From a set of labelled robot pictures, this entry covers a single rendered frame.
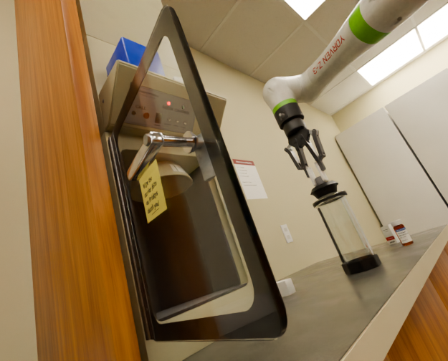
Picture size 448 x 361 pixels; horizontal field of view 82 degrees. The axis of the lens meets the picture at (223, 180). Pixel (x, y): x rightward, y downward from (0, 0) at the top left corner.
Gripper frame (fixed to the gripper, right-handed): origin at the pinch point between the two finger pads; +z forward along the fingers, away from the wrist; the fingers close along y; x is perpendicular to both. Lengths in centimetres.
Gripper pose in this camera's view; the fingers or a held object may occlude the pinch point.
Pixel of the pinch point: (317, 174)
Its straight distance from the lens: 90.1
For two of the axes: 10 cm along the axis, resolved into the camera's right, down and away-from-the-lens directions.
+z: 3.1, 8.9, -3.3
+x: 7.1, 0.2, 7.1
